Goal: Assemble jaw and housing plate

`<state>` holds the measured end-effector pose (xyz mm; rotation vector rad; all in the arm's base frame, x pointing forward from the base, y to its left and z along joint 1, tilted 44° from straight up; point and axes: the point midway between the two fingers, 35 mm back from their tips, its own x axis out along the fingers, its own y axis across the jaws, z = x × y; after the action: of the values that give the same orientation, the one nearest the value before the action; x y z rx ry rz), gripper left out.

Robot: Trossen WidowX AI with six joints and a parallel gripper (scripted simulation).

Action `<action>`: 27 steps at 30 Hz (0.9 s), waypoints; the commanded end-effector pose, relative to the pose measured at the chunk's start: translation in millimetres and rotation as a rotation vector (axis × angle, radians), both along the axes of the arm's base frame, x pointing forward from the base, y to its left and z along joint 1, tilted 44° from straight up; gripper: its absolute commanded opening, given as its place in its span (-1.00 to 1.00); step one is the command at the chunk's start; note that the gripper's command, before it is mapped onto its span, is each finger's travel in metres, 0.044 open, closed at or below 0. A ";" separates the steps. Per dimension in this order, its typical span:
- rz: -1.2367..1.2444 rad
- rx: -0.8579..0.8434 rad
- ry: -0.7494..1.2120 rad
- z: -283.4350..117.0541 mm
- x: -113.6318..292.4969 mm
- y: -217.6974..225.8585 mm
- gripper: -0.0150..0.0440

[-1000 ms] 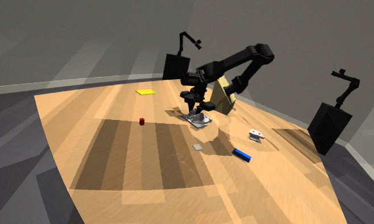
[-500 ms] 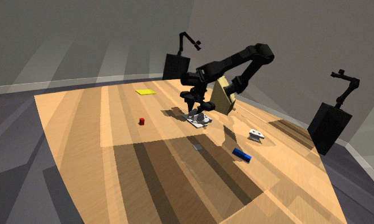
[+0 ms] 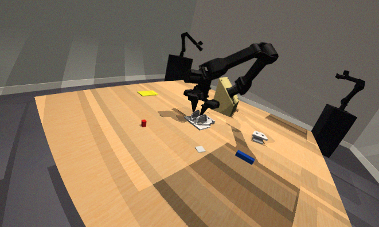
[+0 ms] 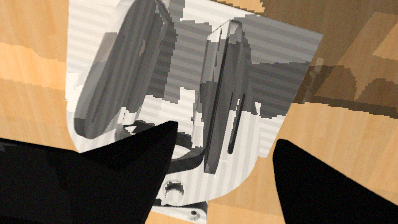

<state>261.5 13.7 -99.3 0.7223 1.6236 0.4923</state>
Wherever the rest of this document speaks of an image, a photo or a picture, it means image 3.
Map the dark blue rectangular bar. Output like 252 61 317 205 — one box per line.
235 150 255 165

